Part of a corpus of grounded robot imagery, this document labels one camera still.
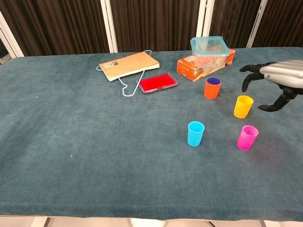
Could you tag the pink plastic cup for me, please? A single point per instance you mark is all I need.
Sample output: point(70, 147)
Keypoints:
point(246, 140)

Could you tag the red ink pad case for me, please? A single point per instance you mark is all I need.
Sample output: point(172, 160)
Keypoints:
point(157, 82)

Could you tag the clear container teal lid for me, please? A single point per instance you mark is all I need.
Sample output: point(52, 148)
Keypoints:
point(209, 47)

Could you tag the teal velvet tablecloth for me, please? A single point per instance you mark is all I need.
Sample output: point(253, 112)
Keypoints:
point(94, 142)

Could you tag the yellow plastic cup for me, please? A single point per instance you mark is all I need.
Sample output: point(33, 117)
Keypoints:
point(242, 108)

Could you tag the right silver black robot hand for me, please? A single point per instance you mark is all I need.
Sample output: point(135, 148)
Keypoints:
point(284, 73)

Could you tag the light blue plastic cup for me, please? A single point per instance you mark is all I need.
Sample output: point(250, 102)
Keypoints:
point(195, 137)

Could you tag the orange cardboard box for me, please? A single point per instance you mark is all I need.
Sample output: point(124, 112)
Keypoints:
point(189, 69)

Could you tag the dark blue plastic cup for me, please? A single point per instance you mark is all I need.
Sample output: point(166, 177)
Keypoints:
point(214, 81)

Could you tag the white screen frame post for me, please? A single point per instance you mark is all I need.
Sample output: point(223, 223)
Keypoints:
point(109, 26)
point(10, 40)
point(256, 23)
point(204, 19)

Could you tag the kraft spiral notebook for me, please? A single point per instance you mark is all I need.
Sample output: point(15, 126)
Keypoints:
point(129, 65)

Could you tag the dark pleated screen panel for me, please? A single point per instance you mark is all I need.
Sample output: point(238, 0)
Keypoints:
point(232, 21)
point(156, 23)
point(59, 26)
point(281, 23)

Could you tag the orange plastic cup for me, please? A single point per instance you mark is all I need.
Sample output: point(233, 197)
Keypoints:
point(211, 91)

